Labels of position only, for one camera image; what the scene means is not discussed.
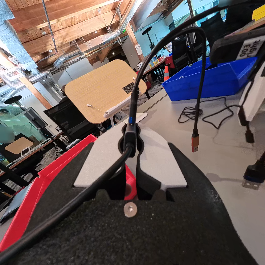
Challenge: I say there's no yellow plastic bin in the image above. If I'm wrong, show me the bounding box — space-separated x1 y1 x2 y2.
252 6 265 21

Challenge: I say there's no wooden board stand white base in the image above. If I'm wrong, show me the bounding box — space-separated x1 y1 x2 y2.
64 59 148 125

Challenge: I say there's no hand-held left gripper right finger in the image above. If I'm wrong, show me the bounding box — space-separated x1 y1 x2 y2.
136 122 188 201

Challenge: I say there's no red plastic bin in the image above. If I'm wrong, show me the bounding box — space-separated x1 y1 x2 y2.
0 134 137 252

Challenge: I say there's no black office chair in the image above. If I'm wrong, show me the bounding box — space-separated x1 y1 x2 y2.
172 12 226 69

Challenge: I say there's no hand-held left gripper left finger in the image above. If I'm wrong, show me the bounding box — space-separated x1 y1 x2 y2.
73 124 127 200

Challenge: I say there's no black tablet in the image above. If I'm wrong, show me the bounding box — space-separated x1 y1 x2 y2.
0 182 27 222

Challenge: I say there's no blue plastic bin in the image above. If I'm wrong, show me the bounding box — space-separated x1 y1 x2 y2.
162 56 258 102

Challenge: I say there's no silver flexible duct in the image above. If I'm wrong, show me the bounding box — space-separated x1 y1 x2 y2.
53 0 145 69

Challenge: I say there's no thin black cable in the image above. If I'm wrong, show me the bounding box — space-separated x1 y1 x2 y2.
178 96 249 146

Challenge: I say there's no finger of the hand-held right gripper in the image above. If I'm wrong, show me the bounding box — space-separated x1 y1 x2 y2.
238 61 265 122

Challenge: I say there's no grey desk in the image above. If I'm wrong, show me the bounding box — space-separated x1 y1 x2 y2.
112 91 265 265

